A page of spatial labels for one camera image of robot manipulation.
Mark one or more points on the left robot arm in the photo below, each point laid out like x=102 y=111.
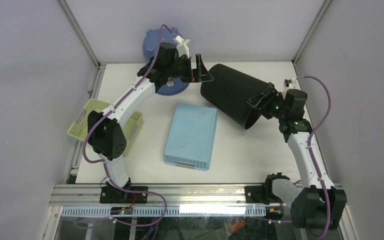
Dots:
x=105 y=128

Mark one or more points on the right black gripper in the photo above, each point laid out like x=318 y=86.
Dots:
x=270 y=95

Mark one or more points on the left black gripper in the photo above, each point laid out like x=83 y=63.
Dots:
x=202 y=74

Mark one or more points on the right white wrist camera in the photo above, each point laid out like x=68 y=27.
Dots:
x=291 y=83

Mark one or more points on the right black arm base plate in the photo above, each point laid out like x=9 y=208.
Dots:
x=260 y=194

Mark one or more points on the aluminium front rail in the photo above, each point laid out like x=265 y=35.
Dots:
x=90 y=194

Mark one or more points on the slotted grey cable duct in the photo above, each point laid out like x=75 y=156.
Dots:
x=183 y=210

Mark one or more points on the large black plastic bucket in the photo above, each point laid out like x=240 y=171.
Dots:
x=230 y=91

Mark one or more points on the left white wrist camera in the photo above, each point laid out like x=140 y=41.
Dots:
x=183 y=46

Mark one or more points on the yellow-green perforated basket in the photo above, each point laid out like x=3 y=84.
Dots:
x=78 y=129

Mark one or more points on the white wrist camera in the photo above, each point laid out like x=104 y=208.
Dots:
x=291 y=83
x=183 y=46

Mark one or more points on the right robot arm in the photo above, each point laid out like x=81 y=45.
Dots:
x=318 y=204

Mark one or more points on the large blue plastic bucket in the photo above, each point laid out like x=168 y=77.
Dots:
x=174 y=86

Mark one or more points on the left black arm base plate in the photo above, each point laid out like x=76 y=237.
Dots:
x=112 y=195

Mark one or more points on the light blue perforated basket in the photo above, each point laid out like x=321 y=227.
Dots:
x=191 y=137

